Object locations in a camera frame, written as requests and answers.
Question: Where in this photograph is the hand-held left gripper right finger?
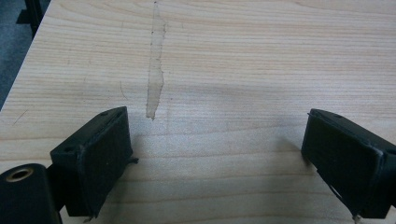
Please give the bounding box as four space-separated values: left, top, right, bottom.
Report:
300 107 396 219

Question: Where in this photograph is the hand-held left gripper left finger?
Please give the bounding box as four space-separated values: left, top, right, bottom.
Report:
49 105 140 219

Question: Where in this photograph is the strip of clear tape residue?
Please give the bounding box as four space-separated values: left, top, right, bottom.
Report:
145 1 167 121

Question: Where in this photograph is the black metal stand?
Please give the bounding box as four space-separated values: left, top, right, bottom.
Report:
16 0 52 39

